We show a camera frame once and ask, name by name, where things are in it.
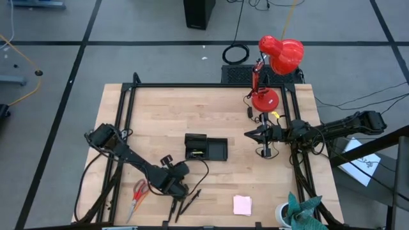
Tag grey metal foot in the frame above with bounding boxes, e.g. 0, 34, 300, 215
12, 0, 67, 10
0, 75, 27, 86

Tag yellow cable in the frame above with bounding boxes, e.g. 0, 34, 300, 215
0, 33, 43, 107
280, 0, 298, 41

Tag black mesh desk organizer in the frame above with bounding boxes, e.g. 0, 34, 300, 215
184, 133, 229, 162

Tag black camera stand beam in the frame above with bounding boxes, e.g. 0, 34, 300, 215
328, 125, 409, 230

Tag teal cloth in cup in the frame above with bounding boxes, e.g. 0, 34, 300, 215
282, 191, 330, 230

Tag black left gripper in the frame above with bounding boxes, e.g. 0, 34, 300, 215
159, 154, 190, 200

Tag black lamp power cable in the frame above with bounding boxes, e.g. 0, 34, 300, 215
243, 94, 288, 160

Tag white paper sheet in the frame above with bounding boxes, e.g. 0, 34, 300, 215
338, 137, 382, 188

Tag red-handled scissors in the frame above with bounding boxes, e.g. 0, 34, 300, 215
127, 178, 151, 224

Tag white plant pot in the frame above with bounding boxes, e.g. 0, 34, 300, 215
274, 202, 293, 228

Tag red desk lamp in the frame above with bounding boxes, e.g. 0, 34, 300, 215
251, 34, 305, 113

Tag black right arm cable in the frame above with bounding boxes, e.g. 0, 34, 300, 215
310, 126, 327, 157

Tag black perforated metal case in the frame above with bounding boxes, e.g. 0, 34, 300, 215
220, 64, 305, 85

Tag black computer tower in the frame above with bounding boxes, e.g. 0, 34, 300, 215
183, 0, 217, 31

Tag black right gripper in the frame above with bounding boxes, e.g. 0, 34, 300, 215
244, 111, 288, 158

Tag black coiled cable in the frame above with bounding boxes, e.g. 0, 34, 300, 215
222, 0, 251, 66

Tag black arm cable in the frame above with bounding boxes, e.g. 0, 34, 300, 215
310, 126, 327, 157
183, 158, 210, 196

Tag pink sticky note pad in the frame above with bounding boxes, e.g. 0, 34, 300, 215
233, 195, 253, 217

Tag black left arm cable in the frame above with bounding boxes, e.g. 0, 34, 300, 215
183, 158, 210, 196

